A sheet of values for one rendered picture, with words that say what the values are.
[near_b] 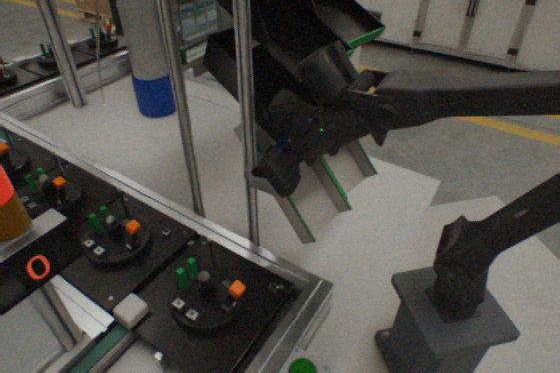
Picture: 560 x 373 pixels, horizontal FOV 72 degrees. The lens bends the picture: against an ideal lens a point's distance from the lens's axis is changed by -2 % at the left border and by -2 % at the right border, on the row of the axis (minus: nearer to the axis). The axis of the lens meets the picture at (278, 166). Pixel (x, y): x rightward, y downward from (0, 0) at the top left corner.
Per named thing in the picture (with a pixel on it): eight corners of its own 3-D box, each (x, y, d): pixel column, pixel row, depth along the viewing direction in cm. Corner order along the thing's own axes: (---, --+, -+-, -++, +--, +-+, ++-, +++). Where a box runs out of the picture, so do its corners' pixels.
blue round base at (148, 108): (187, 105, 156) (182, 70, 147) (158, 122, 146) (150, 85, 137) (160, 95, 163) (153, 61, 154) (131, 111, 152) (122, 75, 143)
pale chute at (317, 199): (339, 212, 89) (352, 209, 85) (302, 244, 81) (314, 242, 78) (276, 106, 88) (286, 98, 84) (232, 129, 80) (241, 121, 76)
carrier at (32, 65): (97, 61, 170) (89, 33, 162) (46, 81, 154) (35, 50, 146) (65, 50, 180) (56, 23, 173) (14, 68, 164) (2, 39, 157)
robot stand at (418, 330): (480, 393, 70) (522, 334, 58) (406, 412, 67) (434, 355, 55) (438, 320, 81) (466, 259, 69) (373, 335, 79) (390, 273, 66)
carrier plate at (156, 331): (295, 290, 77) (295, 283, 75) (216, 398, 61) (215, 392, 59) (204, 240, 87) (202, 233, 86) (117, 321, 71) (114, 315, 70)
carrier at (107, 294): (199, 237, 88) (191, 195, 80) (111, 317, 72) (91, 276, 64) (128, 198, 98) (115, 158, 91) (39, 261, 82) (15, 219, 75)
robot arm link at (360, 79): (422, 93, 50) (376, 12, 47) (407, 121, 44) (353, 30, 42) (352, 124, 58) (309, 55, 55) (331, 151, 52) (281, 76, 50)
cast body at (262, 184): (294, 185, 66) (302, 153, 62) (284, 201, 63) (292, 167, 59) (250, 168, 68) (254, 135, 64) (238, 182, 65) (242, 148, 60)
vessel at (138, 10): (179, 70, 147) (161, -40, 124) (150, 84, 137) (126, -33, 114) (153, 62, 153) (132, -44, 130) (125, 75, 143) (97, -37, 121)
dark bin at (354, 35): (380, 36, 78) (400, 5, 72) (342, 53, 70) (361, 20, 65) (287, -44, 85) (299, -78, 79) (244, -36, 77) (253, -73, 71)
